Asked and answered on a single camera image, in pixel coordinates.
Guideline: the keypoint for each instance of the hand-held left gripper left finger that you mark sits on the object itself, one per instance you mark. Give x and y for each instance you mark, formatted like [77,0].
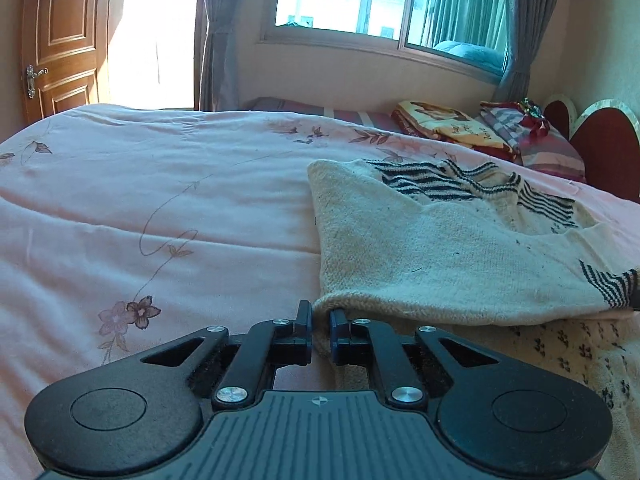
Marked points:
[303,345]

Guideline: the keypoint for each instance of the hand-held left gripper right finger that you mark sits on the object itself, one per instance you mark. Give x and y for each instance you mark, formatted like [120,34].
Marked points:
[338,345]

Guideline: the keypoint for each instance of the cream knit sweater with stripes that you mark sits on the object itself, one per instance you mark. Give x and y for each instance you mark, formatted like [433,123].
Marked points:
[425,255]

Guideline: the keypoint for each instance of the pink floral quilt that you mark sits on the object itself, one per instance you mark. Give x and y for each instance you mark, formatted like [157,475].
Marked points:
[150,200]

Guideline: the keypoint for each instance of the striped mattress sheet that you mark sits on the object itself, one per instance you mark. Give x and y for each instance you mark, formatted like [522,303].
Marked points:
[320,110]

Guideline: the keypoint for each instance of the cream cloth with black print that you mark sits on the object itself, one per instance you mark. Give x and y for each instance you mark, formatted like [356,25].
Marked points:
[575,355]

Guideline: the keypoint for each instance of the folded yellow printed blanket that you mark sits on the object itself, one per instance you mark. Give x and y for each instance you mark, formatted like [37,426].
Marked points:
[450,127]

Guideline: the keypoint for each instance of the grey plaid folded cloth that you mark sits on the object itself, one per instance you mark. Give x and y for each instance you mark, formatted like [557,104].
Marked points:
[500,122]

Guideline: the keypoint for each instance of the pink striped pillow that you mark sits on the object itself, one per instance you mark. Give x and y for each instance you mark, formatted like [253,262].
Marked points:
[552,155]

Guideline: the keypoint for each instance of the red ribbon ornament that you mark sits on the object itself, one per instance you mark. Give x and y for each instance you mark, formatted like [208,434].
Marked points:
[534,120]

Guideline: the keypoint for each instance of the teal blanket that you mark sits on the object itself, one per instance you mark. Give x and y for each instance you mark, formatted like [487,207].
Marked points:
[472,54]

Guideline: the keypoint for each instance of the grey curtain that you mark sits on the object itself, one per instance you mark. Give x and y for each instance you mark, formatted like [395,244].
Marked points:
[530,25]
[219,35]

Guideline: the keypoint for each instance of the red heart-shaped headboard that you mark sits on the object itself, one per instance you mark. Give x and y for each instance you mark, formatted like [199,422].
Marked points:
[607,150]

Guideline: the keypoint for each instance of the sliding glass window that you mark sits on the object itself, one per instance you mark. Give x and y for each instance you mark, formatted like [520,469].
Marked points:
[360,5]

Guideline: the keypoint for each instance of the brown wooden door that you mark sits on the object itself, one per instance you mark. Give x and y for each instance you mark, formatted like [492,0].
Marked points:
[62,35]

